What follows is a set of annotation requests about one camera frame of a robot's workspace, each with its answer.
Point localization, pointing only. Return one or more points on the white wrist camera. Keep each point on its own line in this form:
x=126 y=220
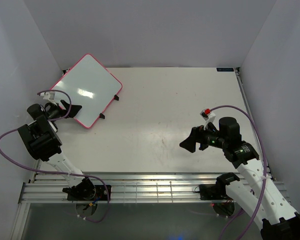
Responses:
x=208 y=117
x=49 y=96

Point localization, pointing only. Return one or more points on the pink framed whiteboard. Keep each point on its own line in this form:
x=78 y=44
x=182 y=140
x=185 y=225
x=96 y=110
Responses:
x=89 y=84

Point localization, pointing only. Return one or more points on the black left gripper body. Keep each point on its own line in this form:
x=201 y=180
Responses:
x=56 y=112

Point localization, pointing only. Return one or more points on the blue right corner label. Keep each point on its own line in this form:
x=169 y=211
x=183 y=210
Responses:
x=224 y=69

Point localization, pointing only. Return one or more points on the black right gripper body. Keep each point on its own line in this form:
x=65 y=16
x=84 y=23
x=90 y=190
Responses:
x=207 y=137

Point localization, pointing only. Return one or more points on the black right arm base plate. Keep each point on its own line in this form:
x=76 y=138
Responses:
x=222 y=204

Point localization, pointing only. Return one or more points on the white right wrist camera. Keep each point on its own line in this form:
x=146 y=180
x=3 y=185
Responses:
x=208 y=117

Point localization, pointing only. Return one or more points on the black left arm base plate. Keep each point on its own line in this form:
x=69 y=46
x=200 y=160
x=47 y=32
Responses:
x=98 y=193

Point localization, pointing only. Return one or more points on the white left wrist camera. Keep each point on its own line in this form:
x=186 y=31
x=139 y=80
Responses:
x=49 y=96

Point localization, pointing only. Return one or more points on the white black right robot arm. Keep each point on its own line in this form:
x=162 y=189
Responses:
x=276 y=218

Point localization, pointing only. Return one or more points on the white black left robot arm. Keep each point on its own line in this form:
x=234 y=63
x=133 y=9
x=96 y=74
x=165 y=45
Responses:
x=41 y=141

